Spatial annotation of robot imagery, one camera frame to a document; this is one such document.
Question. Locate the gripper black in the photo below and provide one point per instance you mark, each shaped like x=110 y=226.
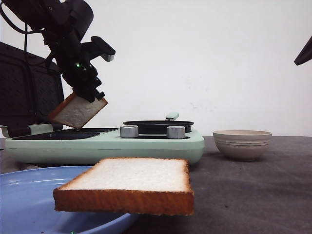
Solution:
x=73 y=63

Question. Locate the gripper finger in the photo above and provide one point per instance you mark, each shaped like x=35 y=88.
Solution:
x=305 y=54

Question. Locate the bread slice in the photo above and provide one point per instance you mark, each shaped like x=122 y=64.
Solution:
x=75 y=111
x=130 y=185

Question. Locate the breakfast maker hinged lid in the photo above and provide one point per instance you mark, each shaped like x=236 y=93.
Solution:
x=29 y=91

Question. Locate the beige ceramic bowl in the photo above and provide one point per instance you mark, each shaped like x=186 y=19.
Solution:
x=243 y=145

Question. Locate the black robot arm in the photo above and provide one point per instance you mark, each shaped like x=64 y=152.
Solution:
x=63 y=25

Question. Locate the mint green breakfast maker base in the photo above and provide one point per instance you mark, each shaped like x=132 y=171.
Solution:
x=90 y=145

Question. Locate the left silver control knob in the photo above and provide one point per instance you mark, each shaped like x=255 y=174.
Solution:
x=128 y=131

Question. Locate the silver control knob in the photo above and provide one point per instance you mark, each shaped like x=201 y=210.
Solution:
x=175 y=132
x=128 y=131

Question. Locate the black frying pan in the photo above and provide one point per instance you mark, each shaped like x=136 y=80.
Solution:
x=159 y=127

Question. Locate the right silver control knob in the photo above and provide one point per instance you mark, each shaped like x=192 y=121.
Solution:
x=175 y=132

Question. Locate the blue plate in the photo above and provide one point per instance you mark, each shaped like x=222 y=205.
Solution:
x=27 y=206

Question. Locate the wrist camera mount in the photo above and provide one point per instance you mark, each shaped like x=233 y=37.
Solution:
x=97 y=47

